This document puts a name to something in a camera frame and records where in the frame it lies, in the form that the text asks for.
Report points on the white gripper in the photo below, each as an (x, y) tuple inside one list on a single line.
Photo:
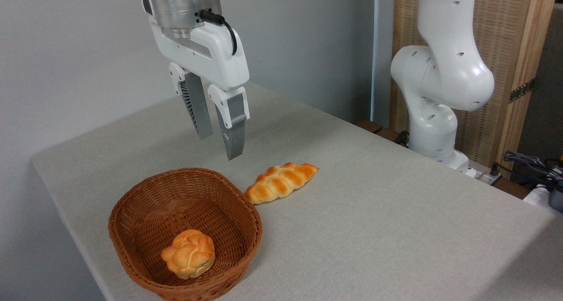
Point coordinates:
[(211, 59)]

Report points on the round knotted bread roll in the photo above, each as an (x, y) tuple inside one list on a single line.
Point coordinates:
[(190, 253)]

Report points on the long braided bread loaf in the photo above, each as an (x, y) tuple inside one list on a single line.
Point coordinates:
[(279, 183)]

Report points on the brown wicker basket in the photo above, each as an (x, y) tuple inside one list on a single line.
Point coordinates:
[(145, 213)]

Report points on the woven wood-framed screen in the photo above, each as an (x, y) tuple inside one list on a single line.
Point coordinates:
[(501, 28)]

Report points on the white box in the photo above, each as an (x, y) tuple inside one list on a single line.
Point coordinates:
[(536, 197)]

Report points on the dark grey device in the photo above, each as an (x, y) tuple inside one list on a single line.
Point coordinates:
[(556, 200)]

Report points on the white vertical post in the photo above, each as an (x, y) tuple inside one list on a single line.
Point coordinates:
[(382, 50)]

